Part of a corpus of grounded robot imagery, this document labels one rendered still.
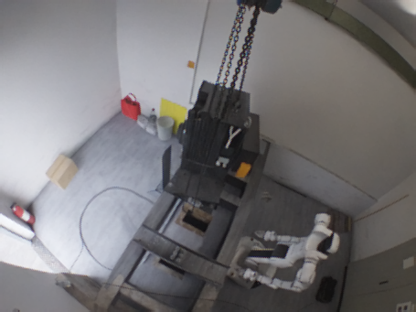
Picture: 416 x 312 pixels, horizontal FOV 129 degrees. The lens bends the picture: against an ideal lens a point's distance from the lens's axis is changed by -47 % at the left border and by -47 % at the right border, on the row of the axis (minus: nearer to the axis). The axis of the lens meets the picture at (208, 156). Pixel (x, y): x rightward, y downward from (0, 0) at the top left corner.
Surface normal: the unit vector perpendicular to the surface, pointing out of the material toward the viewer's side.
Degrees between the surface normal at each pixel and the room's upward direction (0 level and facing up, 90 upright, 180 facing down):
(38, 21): 90
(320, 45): 90
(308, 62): 90
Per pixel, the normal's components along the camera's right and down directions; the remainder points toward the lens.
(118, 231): 0.19, -0.60
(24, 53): 0.90, 0.43
